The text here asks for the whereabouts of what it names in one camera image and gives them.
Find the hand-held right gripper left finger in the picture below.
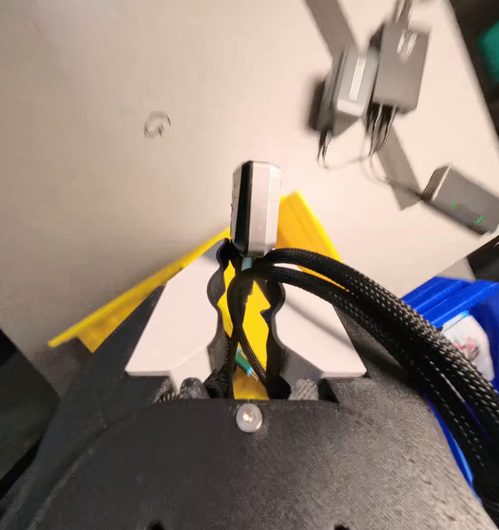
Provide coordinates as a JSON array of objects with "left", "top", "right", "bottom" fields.
[{"left": 124, "top": 242, "right": 231, "bottom": 383}]

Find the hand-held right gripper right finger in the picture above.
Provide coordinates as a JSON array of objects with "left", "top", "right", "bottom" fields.
[{"left": 262, "top": 279, "right": 367, "bottom": 379}]

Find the yellow plastic bin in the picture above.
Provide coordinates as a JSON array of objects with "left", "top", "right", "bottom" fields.
[{"left": 48, "top": 190, "right": 350, "bottom": 401}]

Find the black braided switch cable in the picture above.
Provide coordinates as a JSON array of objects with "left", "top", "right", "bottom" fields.
[{"left": 226, "top": 248, "right": 499, "bottom": 516}]

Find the black hdmi switch box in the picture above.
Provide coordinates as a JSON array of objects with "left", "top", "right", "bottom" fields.
[{"left": 231, "top": 161, "right": 283, "bottom": 258}]

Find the blue plastic bin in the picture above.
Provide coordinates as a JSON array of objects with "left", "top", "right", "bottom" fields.
[{"left": 401, "top": 275, "right": 499, "bottom": 504}]

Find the white plastic wrapper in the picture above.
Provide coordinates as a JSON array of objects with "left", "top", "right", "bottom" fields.
[{"left": 442, "top": 312, "right": 495, "bottom": 381}]

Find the grey flat battery pack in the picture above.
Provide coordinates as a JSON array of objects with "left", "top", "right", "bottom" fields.
[{"left": 421, "top": 166, "right": 499, "bottom": 236}]

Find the dark grey power bank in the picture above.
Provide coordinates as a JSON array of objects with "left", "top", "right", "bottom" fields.
[{"left": 312, "top": 50, "right": 379, "bottom": 141}]

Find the black power adapter brick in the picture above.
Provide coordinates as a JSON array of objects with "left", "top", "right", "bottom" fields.
[{"left": 370, "top": 21, "right": 430, "bottom": 114}]

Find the green plug braided hdmi cable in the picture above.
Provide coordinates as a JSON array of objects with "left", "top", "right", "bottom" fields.
[{"left": 235, "top": 350, "right": 259, "bottom": 378}]

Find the black charging cable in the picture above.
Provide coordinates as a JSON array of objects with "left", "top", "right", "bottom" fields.
[{"left": 316, "top": 104, "right": 399, "bottom": 170}]

